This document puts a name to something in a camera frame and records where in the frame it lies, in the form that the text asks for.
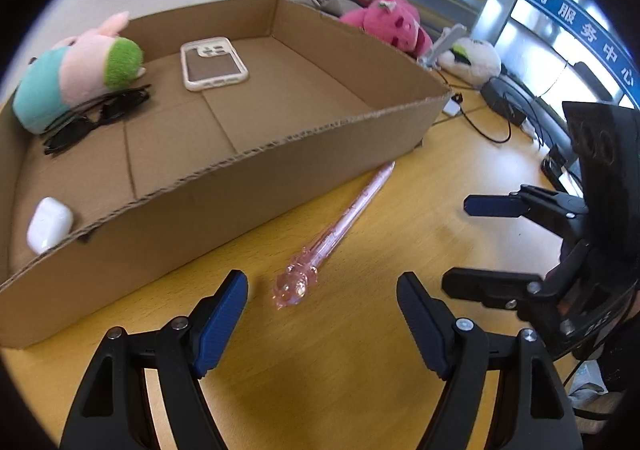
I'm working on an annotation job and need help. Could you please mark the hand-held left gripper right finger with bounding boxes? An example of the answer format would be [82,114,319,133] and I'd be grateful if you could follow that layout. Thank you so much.
[396,271,585,450]

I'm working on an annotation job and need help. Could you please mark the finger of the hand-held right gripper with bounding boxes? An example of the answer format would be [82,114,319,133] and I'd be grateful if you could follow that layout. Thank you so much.
[463,184,592,243]
[441,266,552,312]

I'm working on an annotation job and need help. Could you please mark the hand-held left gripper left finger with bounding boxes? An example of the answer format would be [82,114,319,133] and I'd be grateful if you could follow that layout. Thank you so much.
[60,269,249,450]

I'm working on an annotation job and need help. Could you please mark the brown cardboard box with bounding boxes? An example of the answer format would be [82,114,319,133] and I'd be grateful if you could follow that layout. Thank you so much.
[0,0,453,348]

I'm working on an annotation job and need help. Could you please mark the pink transparent pen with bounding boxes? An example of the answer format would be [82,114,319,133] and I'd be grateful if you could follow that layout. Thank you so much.
[272,161,397,309]

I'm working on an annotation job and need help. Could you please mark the white earbuds case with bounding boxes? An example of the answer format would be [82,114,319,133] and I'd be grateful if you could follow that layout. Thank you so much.
[26,197,74,253]

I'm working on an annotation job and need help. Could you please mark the black sunglasses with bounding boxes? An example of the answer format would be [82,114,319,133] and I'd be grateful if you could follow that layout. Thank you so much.
[42,84,152,157]

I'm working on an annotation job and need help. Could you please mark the cream clear phone case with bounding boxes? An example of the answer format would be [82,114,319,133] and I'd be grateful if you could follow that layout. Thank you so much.
[180,36,250,91]

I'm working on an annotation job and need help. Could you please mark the pink and teal plush toy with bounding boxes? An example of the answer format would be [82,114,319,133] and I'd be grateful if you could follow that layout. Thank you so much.
[12,12,147,134]

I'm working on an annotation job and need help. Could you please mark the person's right forearm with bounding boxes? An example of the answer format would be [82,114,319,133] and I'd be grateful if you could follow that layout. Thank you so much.
[597,320,640,396]

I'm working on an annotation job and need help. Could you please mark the black power adapter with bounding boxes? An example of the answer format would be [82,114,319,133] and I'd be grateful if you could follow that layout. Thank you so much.
[541,143,584,192]

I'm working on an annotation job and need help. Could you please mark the black electronic device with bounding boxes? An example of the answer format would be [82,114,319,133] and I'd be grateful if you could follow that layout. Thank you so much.
[480,78,542,132]

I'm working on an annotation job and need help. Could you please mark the white plastic wrapper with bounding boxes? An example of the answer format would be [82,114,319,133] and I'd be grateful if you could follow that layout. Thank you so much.
[567,360,609,399]

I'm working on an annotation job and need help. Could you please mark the white plush toy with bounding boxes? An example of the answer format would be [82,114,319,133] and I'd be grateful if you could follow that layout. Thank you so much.
[437,36,502,87]

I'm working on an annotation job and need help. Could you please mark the grey phone stand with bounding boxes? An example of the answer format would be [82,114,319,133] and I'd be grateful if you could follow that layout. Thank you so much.
[417,24,468,68]

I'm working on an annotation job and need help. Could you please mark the pink plush bear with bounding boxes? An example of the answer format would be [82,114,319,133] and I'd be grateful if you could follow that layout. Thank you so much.
[340,0,435,58]

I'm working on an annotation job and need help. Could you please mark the black charger cable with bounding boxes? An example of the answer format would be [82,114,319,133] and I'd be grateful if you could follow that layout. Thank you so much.
[452,95,513,145]

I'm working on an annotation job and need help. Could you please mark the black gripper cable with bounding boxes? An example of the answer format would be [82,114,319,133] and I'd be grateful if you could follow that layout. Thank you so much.
[562,355,622,427]

